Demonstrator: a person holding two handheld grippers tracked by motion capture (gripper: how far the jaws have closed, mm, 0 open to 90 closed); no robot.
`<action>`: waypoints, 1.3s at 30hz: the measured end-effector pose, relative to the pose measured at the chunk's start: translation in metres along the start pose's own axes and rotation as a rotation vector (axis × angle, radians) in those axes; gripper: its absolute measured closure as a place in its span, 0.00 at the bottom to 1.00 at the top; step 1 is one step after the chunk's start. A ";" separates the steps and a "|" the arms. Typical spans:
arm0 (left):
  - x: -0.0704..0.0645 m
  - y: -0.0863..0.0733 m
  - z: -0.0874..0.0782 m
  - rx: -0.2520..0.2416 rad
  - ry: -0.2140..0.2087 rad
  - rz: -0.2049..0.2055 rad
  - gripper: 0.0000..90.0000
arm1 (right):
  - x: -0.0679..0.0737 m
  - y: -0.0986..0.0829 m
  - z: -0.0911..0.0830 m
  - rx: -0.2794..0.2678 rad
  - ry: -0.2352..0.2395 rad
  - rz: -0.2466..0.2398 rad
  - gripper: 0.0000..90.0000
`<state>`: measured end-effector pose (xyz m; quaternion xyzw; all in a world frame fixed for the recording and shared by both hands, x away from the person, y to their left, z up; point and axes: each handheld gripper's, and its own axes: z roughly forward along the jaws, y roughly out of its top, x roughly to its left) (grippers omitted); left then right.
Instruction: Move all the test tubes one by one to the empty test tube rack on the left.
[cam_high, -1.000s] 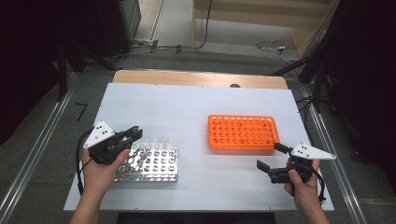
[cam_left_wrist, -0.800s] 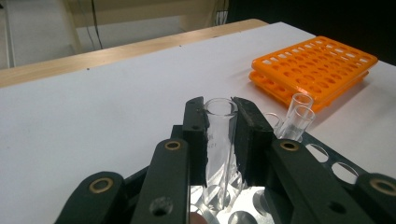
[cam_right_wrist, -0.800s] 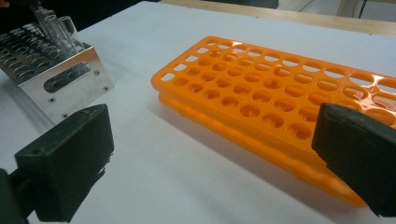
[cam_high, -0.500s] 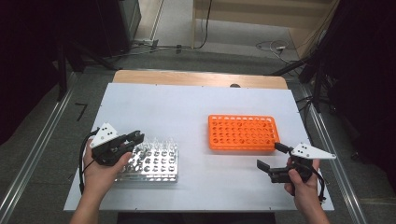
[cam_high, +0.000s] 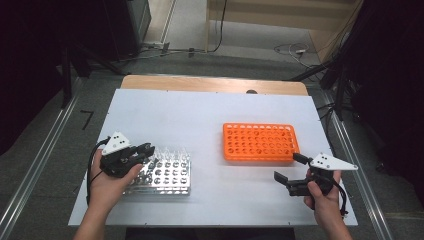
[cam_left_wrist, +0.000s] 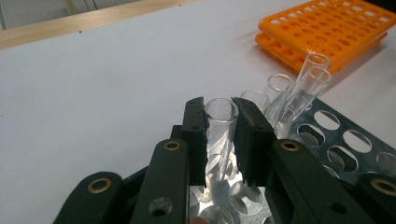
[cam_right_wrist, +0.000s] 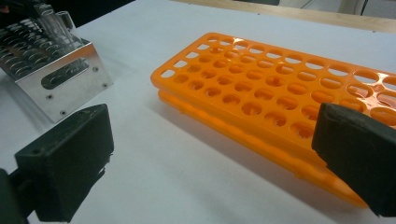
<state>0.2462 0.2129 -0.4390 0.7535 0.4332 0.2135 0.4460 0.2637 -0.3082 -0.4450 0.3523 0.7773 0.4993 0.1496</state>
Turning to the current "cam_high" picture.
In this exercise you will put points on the person's left hand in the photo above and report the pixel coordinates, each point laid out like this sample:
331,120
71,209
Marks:
108,190

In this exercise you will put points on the metal floor rail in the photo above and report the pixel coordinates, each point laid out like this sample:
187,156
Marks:
372,213
40,160

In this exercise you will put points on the white board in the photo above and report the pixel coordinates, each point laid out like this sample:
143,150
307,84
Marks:
200,110

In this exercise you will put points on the wooden table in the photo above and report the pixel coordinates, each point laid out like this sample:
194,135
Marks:
200,83

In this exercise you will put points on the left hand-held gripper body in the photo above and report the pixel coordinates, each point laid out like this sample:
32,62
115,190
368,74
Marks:
116,161

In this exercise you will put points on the row of clear test tubes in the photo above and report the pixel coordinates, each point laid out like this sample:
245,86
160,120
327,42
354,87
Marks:
173,154

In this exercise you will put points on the white test tube rack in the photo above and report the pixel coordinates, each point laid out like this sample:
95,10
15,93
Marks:
173,180

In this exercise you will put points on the dark round table grommet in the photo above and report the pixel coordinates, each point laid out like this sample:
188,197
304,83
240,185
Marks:
251,91

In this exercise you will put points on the white power strip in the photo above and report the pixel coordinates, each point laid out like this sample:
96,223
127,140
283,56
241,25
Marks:
156,44

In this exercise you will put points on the black curtain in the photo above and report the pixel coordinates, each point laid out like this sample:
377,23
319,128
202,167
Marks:
400,83
26,66

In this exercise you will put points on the dark cabinet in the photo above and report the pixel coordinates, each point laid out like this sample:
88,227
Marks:
133,26

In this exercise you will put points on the person's right hand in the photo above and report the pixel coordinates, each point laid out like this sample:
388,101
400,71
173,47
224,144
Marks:
328,210

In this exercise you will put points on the light wooden platform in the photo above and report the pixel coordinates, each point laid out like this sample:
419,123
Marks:
266,18

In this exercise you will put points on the black metal stand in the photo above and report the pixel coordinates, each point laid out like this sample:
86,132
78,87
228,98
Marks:
340,93
66,86

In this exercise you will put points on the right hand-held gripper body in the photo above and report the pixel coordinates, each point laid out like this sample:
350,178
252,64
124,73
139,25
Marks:
330,163

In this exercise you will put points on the orange test tube rack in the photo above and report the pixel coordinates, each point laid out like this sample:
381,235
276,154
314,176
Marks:
283,155

